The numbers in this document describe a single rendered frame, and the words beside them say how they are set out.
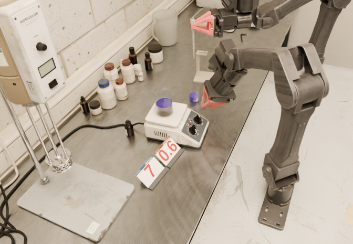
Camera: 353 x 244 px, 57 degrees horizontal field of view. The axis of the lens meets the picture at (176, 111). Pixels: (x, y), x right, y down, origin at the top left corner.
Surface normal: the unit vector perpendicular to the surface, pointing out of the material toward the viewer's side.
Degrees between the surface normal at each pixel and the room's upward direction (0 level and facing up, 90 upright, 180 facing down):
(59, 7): 90
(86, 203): 0
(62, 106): 90
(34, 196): 0
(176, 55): 0
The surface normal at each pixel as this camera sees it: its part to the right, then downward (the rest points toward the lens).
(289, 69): 0.18, -0.22
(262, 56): -0.94, 0.21
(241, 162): -0.04, -0.77
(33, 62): 0.90, 0.24
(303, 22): -0.43, 0.60
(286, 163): 0.36, 0.62
